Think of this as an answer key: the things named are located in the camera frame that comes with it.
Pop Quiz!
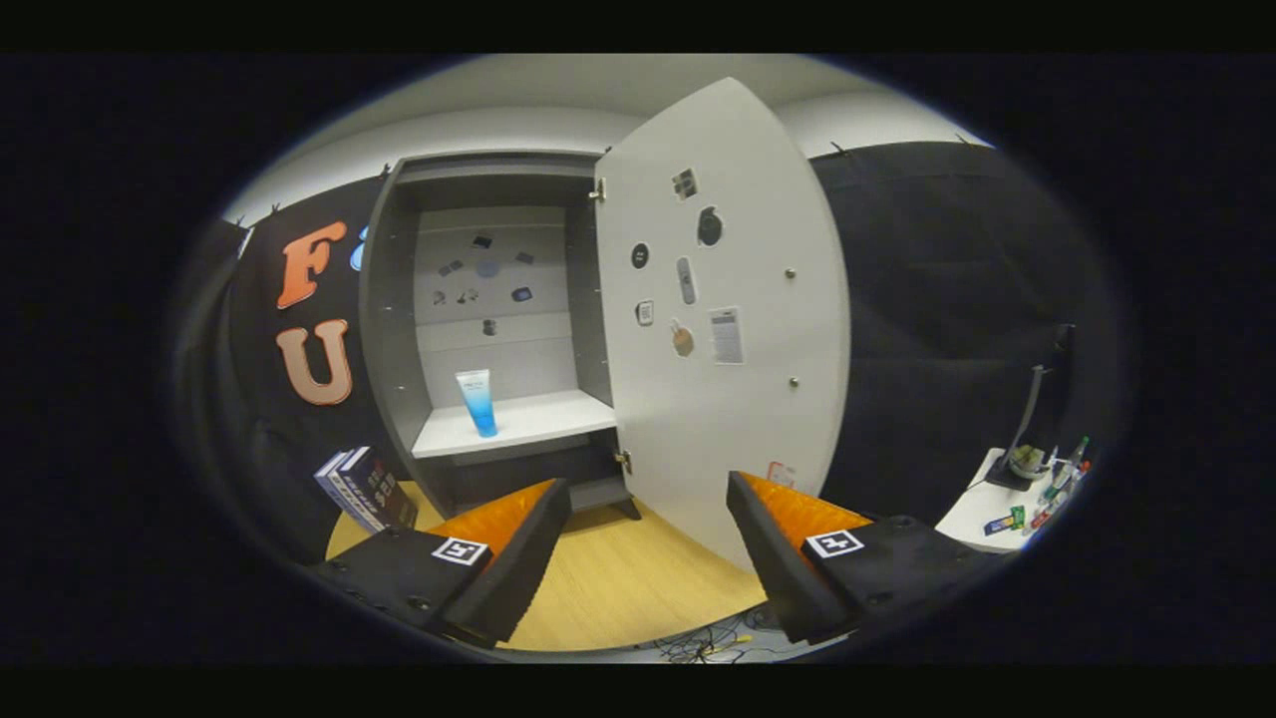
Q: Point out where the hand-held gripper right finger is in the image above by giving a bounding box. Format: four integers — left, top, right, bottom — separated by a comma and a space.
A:
726, 472, 1008, 647

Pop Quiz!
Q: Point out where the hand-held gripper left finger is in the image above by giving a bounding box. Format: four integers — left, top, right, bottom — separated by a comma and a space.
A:
304, 477, 574, 647

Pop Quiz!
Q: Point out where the white cabinet door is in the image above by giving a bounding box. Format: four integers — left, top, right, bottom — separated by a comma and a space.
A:
595, 77, 853, 574

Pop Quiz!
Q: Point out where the blue and white cosmetic tube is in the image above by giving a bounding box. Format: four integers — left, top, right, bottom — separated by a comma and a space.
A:
456, 369, 499, 440

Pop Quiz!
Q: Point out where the dark grey cabinet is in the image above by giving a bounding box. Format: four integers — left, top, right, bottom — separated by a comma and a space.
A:
357, 150, 644, 522

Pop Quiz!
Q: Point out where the dark blue book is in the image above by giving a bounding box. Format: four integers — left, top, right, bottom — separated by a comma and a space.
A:
339, 446, 420, 532

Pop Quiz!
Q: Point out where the light blue book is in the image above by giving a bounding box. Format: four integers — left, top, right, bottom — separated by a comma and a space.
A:
314, 459, 370, 530
324, 451, 385, 533

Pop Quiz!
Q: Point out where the white side table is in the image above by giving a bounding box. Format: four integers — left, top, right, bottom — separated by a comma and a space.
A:
935, 447, 1063, 554

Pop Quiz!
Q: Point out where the black desk lamp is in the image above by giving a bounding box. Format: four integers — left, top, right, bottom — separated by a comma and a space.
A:
985, 324, 1078, 492

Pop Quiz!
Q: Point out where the black backdrop cloth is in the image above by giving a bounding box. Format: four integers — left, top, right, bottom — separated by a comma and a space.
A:
171, 140, 1122, 564

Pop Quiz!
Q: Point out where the tangle of cables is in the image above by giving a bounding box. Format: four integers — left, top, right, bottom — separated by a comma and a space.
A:
653, 610, 798, 664

